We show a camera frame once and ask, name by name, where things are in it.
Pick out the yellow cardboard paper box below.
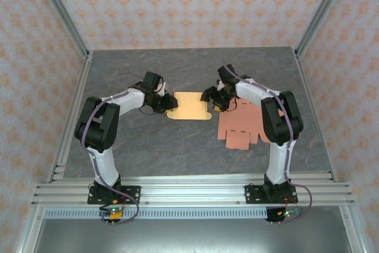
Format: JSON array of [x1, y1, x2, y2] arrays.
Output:
[[165, 91, 213, 121]]

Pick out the pink cardboard paper box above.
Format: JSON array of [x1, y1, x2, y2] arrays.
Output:
[[217, 100, 271, 150]]

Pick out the small circuit board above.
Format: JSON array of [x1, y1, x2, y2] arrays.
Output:
[[99, 205, 124, 222], [277, 207, 302, 219]]

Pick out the grey metal panel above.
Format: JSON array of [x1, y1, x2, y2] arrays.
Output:
[[29, 219, 356, 253]]

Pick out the thin black right gripper cable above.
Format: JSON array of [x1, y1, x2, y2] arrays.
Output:
[[220, 101, 238, 114]]

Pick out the aluminium table side rail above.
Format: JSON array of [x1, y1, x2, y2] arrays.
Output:
[[293, 48, 338, 182], [46, 51, 94, 182]]

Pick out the aluminium mounting rail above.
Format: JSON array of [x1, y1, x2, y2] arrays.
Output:
[[31, 175, 355, 206]]

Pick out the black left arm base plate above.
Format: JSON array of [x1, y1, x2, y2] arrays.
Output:
[[87, 185, 142, 205]]

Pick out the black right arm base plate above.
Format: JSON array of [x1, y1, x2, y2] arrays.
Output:
[[245, 184, 298, 205]]

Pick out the grey slotted cable duct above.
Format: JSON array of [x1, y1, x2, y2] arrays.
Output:
[[43, 207, 332, 220]]

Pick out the aluminium frame post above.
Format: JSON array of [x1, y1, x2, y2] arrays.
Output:
[[295, 0, 353, 58], [32, 0, 90, 58]]

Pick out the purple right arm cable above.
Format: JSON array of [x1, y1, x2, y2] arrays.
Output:
[[221, 60, 314, 224]]

